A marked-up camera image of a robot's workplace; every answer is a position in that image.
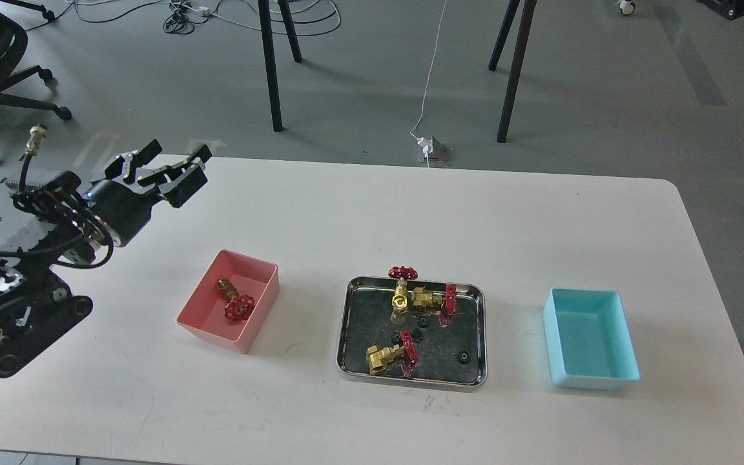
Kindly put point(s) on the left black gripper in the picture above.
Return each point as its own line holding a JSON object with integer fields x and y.
{"x": 123, "y": 202}

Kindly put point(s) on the brass valve red handle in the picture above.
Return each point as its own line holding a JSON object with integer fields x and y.
{"x": 238, "y": 307}
{"x": 400, "y": 300}

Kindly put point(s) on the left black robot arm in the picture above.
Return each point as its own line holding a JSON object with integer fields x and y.
{"x": 79, "y": 231}

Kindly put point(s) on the pink plastic box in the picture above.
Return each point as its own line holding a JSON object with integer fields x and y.
{"x": 202, "y": 315}

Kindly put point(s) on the black gear at centre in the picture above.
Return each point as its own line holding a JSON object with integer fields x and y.
{"x": 417, "y": 335}

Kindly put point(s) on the brass valve at tray front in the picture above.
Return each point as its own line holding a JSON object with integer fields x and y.
{"x": 404, "y": 353}

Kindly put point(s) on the brass valve beside tray edge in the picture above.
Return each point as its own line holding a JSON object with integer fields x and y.
{"x": 444, "y": 306}

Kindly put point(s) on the blue plastic box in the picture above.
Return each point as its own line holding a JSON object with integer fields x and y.
{"x": 588, "y": 341}

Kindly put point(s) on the black table leg left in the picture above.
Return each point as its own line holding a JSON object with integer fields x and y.
{"x": 267, "y": 40}

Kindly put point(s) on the black table leg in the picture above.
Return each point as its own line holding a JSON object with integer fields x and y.
{"x": 267, "y": 40}
{"x": 519, "y": 52}

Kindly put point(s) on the white power adapter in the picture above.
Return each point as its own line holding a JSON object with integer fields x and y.
{"x": 432, "y": 150}

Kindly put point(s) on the stainless steel tray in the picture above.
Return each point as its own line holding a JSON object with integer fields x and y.
{"x": 367, "y": 322}

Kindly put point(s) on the black table leg right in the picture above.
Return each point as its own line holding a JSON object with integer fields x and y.
{"x": 519, "y": 52}

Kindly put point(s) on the upright brass valve red handle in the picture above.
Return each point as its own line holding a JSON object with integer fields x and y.
{"x": 400, "y": 300}

